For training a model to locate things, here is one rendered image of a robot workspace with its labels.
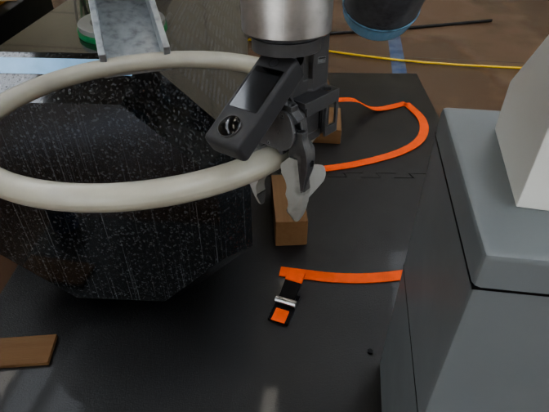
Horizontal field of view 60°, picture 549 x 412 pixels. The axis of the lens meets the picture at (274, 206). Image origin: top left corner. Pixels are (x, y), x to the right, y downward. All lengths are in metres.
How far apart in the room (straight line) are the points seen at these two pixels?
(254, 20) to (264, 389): 1.14
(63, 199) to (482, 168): 0.59
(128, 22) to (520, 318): 0.86
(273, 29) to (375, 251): 1.43
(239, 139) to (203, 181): 0.07
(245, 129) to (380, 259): 1.39
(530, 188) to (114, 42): 0.75
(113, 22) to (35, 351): 1.01
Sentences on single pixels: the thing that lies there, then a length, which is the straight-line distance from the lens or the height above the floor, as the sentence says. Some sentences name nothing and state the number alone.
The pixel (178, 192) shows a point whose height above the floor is 0.97.
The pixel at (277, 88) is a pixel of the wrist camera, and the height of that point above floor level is 1.06.
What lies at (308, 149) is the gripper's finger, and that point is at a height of 0.99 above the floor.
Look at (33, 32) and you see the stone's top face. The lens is 1.42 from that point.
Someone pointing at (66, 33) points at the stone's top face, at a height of 0.85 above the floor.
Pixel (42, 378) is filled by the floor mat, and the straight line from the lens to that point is 1.61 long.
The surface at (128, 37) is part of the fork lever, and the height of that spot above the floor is 0.94.
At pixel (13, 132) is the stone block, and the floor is 0.69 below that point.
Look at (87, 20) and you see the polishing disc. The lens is 1.36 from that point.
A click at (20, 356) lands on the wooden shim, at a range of 1.66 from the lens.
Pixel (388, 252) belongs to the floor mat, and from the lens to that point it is 1.83.
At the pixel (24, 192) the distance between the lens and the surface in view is 0.54.
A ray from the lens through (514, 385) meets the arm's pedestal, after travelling 0.87.
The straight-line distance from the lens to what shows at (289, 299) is 1.59.
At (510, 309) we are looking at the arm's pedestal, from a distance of 0.72.
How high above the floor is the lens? 1.26
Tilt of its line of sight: 39 degrees down
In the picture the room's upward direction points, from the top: straight up
